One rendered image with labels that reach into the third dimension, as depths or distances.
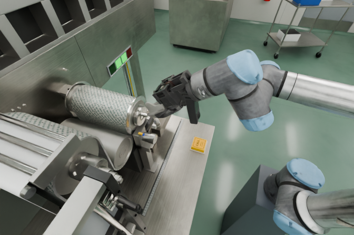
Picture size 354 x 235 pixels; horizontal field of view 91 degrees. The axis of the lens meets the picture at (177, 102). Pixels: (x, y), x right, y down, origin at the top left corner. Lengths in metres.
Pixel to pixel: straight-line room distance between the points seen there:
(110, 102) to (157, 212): 0.50
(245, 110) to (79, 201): 0.36
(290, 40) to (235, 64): 3.53
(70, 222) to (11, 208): 0.60
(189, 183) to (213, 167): 1.07
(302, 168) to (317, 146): 1.76
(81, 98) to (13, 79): 0.19
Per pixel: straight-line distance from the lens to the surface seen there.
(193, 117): 0.53
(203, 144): 0.98
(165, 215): 0.87
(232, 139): 2.17
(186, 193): 0.89
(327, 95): 0.54
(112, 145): 0.64
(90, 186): 0.36
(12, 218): 0.97
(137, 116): 0.63
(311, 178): 0.81
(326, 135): 2.74
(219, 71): 0.40
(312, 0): 3.60
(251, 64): 0.38
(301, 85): 0.53
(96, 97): 0.70
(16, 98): 0.75
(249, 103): 0.42
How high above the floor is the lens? 1.75
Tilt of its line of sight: 46 degrees down
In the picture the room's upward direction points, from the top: straight up
